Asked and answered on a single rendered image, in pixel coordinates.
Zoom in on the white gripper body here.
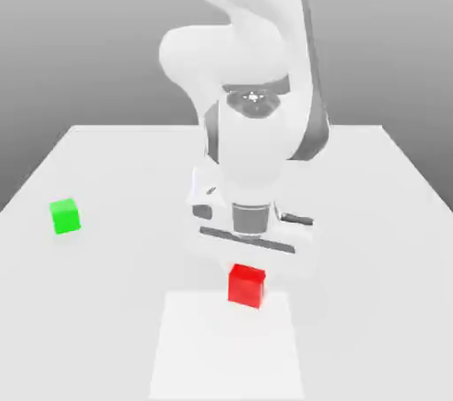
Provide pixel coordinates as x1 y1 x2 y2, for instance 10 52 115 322
188 222 317 280

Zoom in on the small red cube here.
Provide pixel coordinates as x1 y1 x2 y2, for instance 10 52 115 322
226 263 267 310

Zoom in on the small green cube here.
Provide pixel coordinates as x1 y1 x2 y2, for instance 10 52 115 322
49 197 82 235

